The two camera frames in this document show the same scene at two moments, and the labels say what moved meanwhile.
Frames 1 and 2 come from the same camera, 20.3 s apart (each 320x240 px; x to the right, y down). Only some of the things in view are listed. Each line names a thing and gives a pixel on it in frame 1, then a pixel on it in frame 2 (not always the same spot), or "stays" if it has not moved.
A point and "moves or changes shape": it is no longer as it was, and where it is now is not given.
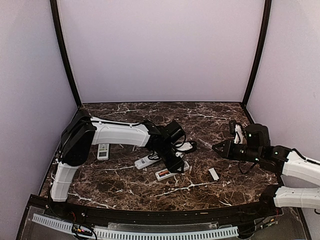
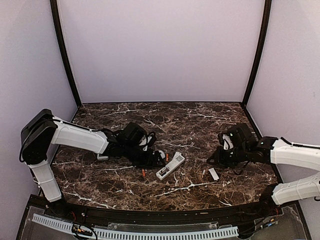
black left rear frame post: x=54 y=8 stays
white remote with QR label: x=160 y=174 moves or changes shape
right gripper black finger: x=223 y=147 -> x=214 y=159
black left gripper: x=173 y=165 -> x=147 y=163
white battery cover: x=214 y=174 stays
